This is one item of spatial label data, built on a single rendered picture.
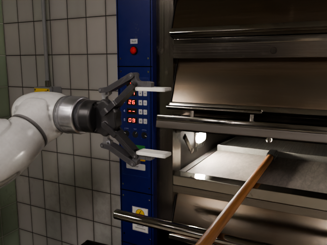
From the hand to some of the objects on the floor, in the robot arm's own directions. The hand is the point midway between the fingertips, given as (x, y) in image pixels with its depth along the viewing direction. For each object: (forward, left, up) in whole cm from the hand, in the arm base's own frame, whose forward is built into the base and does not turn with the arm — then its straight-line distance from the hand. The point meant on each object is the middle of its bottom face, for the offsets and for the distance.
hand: (163, 122), depth 71 cm
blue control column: (-47, +146, -149) cm, 214 cm away
